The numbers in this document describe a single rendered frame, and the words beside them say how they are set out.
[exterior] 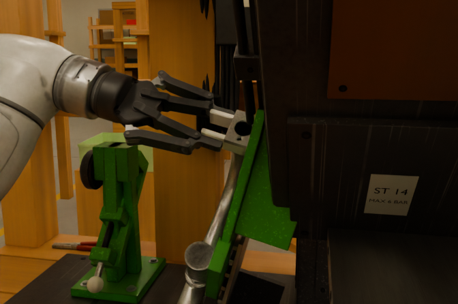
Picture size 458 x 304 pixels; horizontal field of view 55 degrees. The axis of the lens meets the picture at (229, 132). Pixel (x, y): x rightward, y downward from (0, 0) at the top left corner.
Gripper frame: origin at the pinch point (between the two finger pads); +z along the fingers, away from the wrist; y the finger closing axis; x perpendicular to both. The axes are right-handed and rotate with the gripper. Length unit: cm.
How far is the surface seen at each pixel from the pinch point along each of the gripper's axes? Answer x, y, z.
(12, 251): 49, -19, -45
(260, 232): -2.7, -13.9, 8.7
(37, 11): 18, 26, -55
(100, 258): 22.1, -18.8, -16.3
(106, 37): 742, 601, -502
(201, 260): 0.1, -18.8, 2.9
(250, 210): -4.2, -12.3, 6.9
